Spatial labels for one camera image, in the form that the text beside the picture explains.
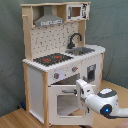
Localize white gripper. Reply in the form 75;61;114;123
76;79;96;106

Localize white oven door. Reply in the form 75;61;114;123
49;85;94;126

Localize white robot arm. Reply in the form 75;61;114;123
76;79;128;119

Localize wooden toy kitchen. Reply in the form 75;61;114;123
22;2;105;128

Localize right stove knob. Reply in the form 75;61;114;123
71;66;79;73

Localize stove knob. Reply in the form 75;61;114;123
71;66;79;73
54;73;60;79

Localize left stove knob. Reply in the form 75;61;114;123
54;73;60;79

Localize grey toy sink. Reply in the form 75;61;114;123
66;47;94;56

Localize black toy stovetop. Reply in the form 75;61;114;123
34;53;70;66

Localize black toy faucet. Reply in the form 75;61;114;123
67;33;82;49

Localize grey backdrop curtain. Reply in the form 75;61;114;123
0;0;128;117

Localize white toy microwave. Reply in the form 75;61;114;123
66;3;90;21

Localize grey range hood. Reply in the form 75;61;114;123
35;6;64;27

